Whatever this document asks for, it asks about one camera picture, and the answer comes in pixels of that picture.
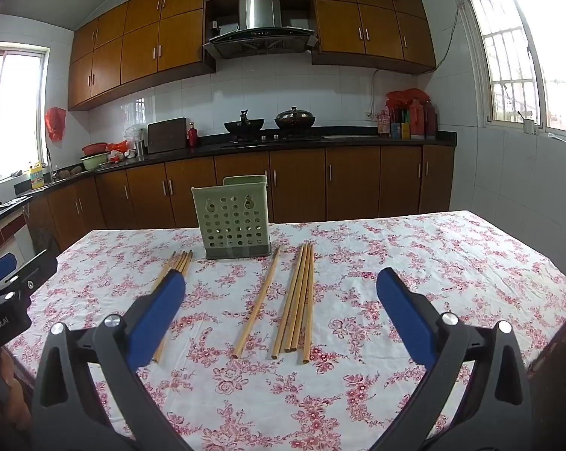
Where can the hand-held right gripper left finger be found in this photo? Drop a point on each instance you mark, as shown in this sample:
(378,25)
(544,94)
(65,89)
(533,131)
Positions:
(163,310)

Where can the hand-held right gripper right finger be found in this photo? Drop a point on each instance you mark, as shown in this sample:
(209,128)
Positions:
(402,310)

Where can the green perforated utensil holder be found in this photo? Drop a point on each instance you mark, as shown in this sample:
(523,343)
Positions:
(231,225)

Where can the person's left hand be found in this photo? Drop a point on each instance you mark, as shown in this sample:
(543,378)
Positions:
(16,385)

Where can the red floral tablecloth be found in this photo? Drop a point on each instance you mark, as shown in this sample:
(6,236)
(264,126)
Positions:
(358,385)

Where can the yellow detergent bottle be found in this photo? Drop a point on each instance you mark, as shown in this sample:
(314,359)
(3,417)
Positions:
(37,177)

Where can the metal faucet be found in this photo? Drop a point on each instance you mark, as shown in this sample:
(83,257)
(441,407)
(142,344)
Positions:
(50,164)

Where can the green basin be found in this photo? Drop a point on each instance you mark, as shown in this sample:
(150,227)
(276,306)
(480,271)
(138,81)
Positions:
(94,161)

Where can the red basin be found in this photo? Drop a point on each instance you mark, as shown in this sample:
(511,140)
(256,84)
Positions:
(94,147)

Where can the wooden base cabinets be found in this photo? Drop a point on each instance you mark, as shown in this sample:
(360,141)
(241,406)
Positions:
(353,183)

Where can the hanging red plastic bag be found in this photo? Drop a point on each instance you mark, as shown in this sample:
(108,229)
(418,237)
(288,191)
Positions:
(55,124)

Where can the small kitchen window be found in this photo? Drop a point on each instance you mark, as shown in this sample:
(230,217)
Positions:
(10,117)

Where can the black kitchen countertop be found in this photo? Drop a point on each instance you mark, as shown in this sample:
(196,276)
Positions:
(207,146)

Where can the dark cutting board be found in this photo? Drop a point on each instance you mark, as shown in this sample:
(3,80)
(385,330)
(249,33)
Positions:
(166,135)

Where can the small red bottle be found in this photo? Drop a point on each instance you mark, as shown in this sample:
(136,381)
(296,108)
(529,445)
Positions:
(192,136)

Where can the yellow and blue box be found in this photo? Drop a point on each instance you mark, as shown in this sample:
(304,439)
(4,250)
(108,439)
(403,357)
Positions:
(400,130)

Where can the pink bottle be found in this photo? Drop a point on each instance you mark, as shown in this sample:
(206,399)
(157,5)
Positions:
(384,124)

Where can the red oil jug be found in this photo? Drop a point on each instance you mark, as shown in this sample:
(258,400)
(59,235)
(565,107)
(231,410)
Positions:
(416,120)

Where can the dark sauce bottle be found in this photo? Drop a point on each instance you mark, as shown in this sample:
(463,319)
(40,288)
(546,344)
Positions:
(430,120)

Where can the gas stove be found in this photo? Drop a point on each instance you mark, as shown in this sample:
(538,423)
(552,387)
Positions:
(268,139)

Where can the black wok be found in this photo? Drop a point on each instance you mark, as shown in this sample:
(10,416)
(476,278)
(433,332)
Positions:
(244,126)

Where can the red bags on counter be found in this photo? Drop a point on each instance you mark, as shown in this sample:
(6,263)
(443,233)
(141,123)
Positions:
(405,96)

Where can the dark pot with lid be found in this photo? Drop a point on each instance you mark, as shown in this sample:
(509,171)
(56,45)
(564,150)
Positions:
(294,120)

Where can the white cup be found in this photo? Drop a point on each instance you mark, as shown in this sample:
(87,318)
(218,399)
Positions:
(528,127)

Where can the large barred window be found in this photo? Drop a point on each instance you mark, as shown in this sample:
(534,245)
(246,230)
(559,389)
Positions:
(513,56)

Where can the steel range hood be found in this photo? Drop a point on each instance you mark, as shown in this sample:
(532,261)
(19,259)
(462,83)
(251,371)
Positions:
(259,14)

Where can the wooden wall cabinets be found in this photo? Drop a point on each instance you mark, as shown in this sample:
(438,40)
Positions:
(381,28)

